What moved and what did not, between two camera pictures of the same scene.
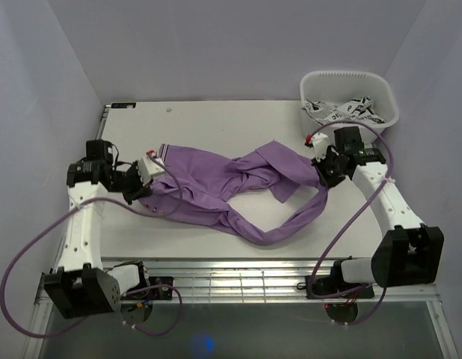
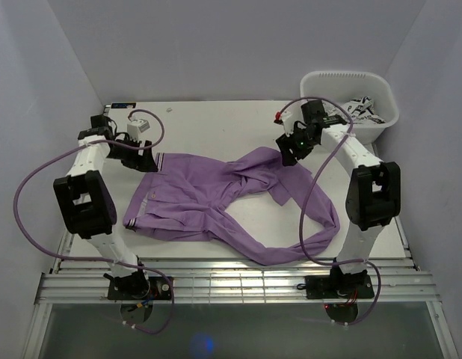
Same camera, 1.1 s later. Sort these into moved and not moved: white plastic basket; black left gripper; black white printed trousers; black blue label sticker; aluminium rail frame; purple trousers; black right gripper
Moved: black left gripper; black right gripper; purple trousers
Not moved: black white printed trousers; black blue label sticker; white plastic basket; aluminium rail frame
